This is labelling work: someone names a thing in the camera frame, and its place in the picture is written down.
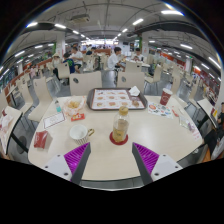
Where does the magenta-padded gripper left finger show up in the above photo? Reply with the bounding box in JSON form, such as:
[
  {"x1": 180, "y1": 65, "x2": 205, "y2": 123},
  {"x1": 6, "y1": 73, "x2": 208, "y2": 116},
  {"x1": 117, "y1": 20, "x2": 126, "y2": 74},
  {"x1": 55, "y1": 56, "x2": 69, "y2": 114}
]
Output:
[{"x1": 40, "y1": 142, "x2": 92, "y2": 186}]

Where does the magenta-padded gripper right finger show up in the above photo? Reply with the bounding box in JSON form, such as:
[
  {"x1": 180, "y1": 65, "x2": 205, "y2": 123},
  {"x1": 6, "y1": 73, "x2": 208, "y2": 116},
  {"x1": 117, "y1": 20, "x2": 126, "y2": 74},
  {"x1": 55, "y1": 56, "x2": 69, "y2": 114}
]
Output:
[{"x1": 132, "y1": 142, "x2": 184, "y2": 186}]

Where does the clear bottle with tan cap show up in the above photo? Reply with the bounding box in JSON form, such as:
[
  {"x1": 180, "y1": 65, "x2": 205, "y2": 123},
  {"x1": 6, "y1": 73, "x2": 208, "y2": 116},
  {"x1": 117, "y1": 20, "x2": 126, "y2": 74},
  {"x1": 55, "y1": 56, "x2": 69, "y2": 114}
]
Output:
[{"x1": 111, "y1": 105, "x2": 131, "y2": 144}]

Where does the red paper pouch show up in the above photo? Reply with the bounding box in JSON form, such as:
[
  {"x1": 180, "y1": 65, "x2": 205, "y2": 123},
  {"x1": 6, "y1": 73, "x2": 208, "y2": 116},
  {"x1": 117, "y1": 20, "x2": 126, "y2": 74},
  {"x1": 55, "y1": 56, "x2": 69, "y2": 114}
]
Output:
[{"x1": 33, "y1": 130, "x2": 54, "y2": 150}]

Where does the white printed card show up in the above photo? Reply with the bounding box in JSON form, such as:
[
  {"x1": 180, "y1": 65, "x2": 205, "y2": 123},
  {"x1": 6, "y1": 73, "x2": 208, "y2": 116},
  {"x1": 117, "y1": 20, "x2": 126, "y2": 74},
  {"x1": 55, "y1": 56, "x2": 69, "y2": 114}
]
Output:
[{"x1": 43, "y1": 111, "x2": 66, "y2": 130}]

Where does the crumpled purple-white wrapper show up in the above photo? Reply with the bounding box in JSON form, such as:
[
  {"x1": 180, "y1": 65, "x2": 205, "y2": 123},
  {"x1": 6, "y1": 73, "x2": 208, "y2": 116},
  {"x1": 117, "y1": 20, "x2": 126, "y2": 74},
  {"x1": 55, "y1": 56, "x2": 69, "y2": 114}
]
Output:
[{"x1": 187, "y1": 122, "x2": 197, "y2": 133}]

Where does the clear plastic bag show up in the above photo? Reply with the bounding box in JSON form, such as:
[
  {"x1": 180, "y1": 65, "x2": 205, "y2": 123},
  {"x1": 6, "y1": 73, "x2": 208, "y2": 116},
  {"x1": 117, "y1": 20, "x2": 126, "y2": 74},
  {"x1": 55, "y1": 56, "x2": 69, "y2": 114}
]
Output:
[{"x1": 178, "y1": 114, "x2": 193, "y2": 131}]

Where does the flat round red coaster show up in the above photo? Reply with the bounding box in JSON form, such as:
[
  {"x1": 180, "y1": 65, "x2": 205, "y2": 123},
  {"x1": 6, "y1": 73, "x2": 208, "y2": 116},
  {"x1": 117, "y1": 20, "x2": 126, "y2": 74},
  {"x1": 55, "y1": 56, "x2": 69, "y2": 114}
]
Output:
[{"x1": 109, "y1": 130, "x2": 130, "y2": 146}]

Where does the small red packet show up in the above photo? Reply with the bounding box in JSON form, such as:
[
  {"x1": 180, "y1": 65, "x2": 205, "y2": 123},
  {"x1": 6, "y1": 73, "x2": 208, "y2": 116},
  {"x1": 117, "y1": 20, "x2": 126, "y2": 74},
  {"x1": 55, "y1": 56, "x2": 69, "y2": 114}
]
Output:
[{"x1": 171, "y1": 107, "x2": 181, "y2": 118}]

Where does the red sauce packet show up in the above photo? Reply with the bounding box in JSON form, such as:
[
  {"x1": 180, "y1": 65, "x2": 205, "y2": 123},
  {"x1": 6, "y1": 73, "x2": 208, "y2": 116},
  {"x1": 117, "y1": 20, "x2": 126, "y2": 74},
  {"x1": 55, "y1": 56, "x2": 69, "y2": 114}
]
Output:
[{"x1": 70, "y1": 113, "x2": 86, "y2": 122}]

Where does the colourful sticker sheet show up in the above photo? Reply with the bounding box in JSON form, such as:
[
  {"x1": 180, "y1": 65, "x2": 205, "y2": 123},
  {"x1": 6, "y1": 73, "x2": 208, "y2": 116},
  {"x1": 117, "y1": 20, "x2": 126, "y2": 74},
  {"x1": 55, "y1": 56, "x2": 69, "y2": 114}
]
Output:
[{"x1": 147, "y1": 101, "x2": 175, "y2": 120}]

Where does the beige neighbouring table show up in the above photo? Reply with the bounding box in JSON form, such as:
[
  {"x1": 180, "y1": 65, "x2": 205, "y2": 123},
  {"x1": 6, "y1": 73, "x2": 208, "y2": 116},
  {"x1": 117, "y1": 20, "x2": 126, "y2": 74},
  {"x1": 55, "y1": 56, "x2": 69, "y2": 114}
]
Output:
[
  {"x1": 0, "y1": 105, "x2": 29, "y2": 158},
  {"x1": 196, "y1": 98, "x2": 221, "y2": 133}
]

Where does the food wrapper bag with snacks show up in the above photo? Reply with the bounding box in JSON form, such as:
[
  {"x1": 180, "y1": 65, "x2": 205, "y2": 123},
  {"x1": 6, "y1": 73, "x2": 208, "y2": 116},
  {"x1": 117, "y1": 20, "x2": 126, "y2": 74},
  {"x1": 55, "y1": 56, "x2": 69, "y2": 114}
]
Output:
[{"x1": 62, "y1": 95, "x2": 87, "y2": 117}]

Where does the red paper cup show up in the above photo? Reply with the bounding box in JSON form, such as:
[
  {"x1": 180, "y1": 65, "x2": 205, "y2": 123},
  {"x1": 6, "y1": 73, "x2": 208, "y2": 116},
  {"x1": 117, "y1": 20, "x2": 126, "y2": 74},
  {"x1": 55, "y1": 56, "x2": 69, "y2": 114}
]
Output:
[{"x1": 159, "y1": 87, "x2": 174, "y2": 107}]

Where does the dark brown food tray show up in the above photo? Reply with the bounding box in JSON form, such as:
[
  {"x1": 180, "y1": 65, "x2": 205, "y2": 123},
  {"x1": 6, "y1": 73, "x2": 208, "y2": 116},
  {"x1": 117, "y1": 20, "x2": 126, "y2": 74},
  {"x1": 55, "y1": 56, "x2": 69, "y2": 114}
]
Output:
[{"x1": 86, "y1": 87, "x2": 149, "y2": 111}]

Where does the crumpled white napkin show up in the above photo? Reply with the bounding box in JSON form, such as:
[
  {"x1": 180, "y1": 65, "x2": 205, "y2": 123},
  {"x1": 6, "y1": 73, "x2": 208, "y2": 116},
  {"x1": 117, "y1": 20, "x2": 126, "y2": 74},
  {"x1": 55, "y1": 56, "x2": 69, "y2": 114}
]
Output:
[{"x1": 128, "y1": 85, "x2": 141, "y2": 97}]

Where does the printed paper tray liner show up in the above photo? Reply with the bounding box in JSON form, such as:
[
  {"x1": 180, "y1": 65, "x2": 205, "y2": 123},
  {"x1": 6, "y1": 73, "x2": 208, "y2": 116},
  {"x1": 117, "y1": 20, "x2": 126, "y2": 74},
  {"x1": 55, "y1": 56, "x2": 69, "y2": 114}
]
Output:
[{"x1": 91, "y1": 89, "x2": 145, "y2": 110}]

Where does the beige chair with round hole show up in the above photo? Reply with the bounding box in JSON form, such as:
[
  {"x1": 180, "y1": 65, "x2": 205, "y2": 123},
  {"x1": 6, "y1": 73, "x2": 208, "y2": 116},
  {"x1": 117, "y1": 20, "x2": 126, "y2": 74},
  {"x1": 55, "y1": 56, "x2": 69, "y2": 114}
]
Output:
[
  {"x1": 116, "y1": 70, "x2": 146, "y2": 93},
  {"x1": 68, "y1": 70, "x2": 103, "y2": 97}
]

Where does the group of beige chairs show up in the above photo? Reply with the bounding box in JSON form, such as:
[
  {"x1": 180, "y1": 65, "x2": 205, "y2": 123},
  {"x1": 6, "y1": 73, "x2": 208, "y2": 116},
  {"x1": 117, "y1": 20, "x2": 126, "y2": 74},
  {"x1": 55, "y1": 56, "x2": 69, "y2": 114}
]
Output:
[{"x1": 0, "y1": 49, "x2": 224, "y2": 114}]

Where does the ceiling air conditioner unit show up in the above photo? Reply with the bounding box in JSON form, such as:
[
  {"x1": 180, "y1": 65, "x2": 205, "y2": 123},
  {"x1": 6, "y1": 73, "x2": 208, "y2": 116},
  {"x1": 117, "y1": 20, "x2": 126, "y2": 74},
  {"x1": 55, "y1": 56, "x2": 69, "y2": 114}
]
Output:
[{"x1": 69, "y1": 13, "x2": 92, "y2": 24}]

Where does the group of ceiling lights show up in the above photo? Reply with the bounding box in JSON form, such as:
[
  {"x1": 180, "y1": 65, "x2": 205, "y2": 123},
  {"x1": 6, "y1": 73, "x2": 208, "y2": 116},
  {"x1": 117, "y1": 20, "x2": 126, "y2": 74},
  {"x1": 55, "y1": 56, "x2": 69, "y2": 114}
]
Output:
[{"x1": 0, "y1": 9, "x2": 223, "y2": 83}]

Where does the striped white mug, gold handle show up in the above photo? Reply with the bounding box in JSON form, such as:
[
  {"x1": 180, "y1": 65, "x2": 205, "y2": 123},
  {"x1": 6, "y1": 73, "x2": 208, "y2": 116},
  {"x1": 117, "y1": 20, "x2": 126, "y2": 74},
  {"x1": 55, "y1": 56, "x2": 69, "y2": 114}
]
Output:
[{"x1": 68, "y1": 124, "x2": 96, "y2": 146}]

